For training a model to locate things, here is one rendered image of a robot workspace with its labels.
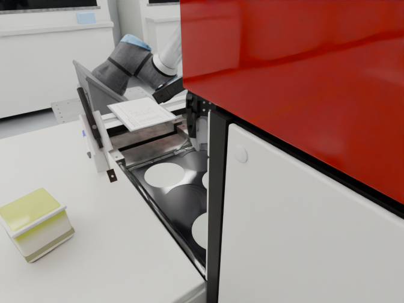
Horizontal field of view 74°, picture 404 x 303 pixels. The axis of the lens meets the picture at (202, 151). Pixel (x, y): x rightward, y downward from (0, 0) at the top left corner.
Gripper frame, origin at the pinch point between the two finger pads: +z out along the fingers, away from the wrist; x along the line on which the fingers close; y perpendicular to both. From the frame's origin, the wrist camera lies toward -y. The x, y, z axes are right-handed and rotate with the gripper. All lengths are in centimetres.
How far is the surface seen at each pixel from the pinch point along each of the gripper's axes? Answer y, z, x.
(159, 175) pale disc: -9.0, 9.5, -1.3
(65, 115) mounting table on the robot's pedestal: -67, 17, 39
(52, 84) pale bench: -212, 66, 194
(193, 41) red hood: 7.4, -27.5, -28.5
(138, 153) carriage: -19.9, 11.4, 10.0
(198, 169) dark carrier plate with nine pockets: -0.1, 9.5, 3.7
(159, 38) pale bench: -121, 31, 295
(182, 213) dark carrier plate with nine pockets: 0.3, 9.6, -12.3
